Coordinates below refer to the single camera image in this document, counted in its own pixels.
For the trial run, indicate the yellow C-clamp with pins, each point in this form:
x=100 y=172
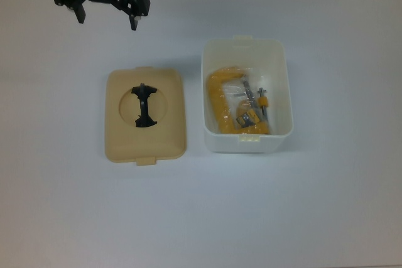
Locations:
x=216 y=98

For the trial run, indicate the beige plastic case lid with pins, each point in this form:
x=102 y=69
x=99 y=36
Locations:
x=157 y=148

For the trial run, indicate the white plastic tool case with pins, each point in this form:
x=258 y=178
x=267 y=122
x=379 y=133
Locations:
x=245 y=145

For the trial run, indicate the clear plastic bag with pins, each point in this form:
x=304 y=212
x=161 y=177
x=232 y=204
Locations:
x=232 y=92

